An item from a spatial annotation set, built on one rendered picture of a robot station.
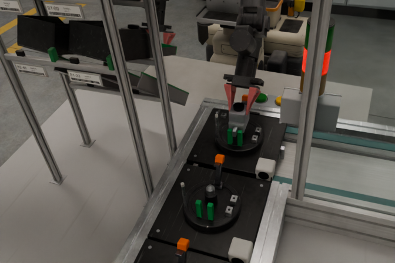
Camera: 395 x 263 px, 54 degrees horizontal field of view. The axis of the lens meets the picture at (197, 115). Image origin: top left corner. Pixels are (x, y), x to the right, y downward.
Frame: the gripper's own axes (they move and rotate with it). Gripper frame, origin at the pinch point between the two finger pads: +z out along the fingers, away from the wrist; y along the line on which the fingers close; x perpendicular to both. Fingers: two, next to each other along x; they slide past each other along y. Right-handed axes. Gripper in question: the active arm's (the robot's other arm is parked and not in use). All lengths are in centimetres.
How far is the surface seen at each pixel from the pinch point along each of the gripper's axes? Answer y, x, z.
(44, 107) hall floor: -182, 142, 16
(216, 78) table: -22, 47, -13
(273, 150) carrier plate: 10.2, 5.8, 9.3
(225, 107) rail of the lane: -8.8, 18.8, -1.2
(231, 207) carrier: 5.6, -14.9, 23.0
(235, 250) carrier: 9.1, -21.0, 30.6
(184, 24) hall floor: -127, 256, -86
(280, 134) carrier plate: 11.0, 11.0, 4.6
